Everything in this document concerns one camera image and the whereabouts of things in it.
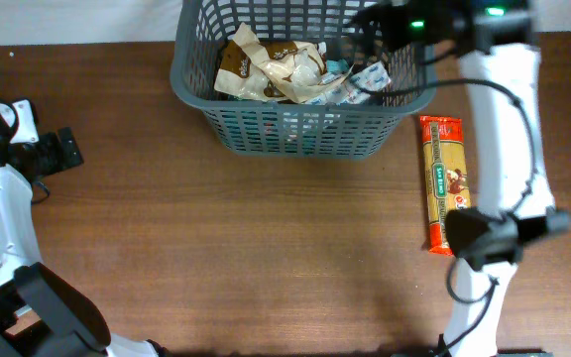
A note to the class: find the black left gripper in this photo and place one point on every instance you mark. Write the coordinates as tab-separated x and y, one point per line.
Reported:
67	147

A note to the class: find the multicolour tissue pack strip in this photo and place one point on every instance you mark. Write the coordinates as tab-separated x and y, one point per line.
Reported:
355	89

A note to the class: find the San Remo spaghetti packet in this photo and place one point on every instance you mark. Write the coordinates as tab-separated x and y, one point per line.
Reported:
446	176

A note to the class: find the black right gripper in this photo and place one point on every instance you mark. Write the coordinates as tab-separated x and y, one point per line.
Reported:
365	21

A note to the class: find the grey plastic basket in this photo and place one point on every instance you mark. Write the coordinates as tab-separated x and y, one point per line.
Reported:
205	27

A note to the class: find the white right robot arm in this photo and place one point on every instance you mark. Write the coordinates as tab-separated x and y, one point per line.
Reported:
496	47

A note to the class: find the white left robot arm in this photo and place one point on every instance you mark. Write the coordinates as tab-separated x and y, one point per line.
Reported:
40	313

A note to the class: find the beige Pantree mushroom pouch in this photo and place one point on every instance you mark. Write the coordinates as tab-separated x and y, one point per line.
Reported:
237	76

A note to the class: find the teal tissue packet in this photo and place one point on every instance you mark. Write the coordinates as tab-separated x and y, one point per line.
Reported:
340	66

